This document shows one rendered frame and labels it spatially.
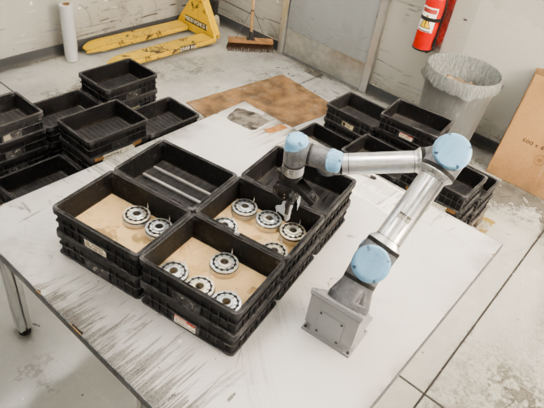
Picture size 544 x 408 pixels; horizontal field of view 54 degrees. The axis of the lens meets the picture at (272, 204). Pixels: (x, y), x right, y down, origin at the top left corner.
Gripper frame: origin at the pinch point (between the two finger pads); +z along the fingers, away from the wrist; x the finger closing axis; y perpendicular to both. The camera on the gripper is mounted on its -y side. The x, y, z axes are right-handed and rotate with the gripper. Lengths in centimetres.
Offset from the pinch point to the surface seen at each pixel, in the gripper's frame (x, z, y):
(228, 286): 34.3, 8.8, 4.0
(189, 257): 31.6, 9.4, 22.9
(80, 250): 51, 11, 57
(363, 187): -66, 35, -5
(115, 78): -91, 62, 184
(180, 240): 29.2, 6.6, 29.0
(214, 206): 8.0, 6.9, 29.2
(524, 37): -286, 40, -33
